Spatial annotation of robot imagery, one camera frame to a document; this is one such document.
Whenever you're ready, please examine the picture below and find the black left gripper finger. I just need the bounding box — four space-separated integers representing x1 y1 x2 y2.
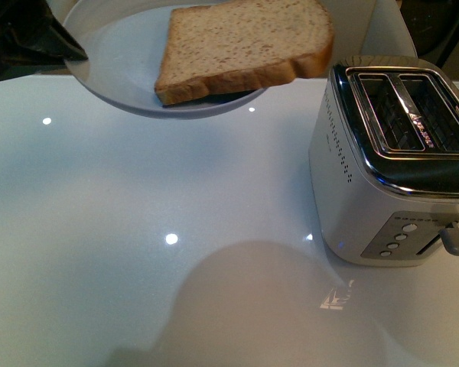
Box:
0 1 88 82

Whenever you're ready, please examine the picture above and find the white round plate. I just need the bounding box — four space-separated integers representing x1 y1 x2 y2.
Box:
63 0 264 119

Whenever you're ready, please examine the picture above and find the slice of bread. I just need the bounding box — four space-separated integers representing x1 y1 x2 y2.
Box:
155 1 334 105

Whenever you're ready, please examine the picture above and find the right beige chair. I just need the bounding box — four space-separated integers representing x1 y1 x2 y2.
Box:
361 0 417 57

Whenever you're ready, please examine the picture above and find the white chrome two-slot toaster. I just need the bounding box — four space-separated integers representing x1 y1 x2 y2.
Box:
309 56 459 267

